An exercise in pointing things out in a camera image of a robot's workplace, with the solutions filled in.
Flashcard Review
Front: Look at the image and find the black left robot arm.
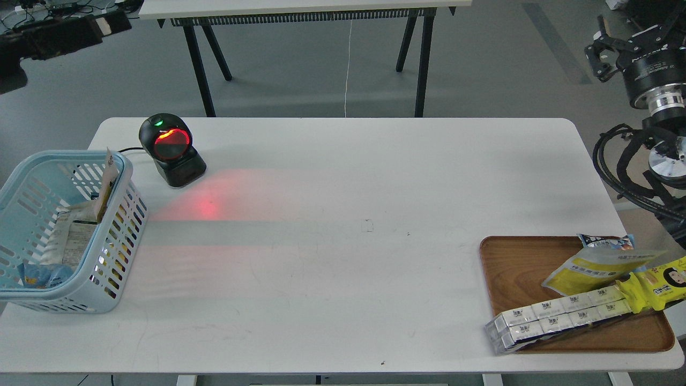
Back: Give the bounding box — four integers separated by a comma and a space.
1, 10, 131, 94

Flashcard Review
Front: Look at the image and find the white milk carton pack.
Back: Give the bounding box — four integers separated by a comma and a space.
484, 286, 632, 354

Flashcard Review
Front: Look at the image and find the blue white snack bag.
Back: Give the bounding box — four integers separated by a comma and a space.
577, 234, 635, 251

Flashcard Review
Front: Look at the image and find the yellow snack bar wrapper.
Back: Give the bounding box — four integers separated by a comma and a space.
616, 257, 685, 314

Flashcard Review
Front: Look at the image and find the white snack bag in basket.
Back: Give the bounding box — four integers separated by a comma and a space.
39, 201, 98, 271

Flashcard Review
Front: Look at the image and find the light blue plastic basket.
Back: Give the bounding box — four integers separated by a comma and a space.
1, 151, 147, 314

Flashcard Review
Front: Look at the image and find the white hanging cable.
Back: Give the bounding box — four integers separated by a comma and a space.
344, 19, 353, 118

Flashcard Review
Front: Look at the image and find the yellow white snack pouch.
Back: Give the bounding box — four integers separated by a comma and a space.
541, 248, 666, 296

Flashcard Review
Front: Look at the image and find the brown wooden tray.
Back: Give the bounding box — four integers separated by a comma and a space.
480, 235, 676, 353

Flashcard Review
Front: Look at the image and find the black barcode scanner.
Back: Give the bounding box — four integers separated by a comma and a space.
139, 113, 207, 188

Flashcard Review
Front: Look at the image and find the white background table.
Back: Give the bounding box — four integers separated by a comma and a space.
138, 1, 471, 117

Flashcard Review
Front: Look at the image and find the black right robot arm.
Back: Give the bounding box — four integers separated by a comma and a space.
585, 10, 685, 247

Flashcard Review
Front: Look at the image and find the blue snack bag in basket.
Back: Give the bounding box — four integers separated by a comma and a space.
18, 262, 74, 290

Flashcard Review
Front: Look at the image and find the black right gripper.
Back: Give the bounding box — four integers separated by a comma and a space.
585, 16, 685, 114

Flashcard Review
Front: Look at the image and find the yellow chickpea snack pouch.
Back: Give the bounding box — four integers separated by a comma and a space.
93, 148, 118, 223

